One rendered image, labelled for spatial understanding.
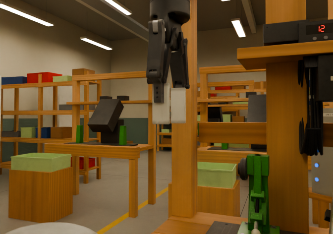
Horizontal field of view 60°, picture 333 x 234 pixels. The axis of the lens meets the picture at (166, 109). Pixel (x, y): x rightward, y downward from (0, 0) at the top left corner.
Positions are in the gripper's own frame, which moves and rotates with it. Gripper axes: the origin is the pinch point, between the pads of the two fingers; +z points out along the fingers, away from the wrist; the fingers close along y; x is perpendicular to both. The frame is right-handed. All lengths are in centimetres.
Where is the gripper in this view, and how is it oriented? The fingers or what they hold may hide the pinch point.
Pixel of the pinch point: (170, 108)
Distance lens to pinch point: 53.2
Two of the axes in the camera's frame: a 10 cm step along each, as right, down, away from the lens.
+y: -3.8, -0.3, -9.2
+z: 0.0, 10.0, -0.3
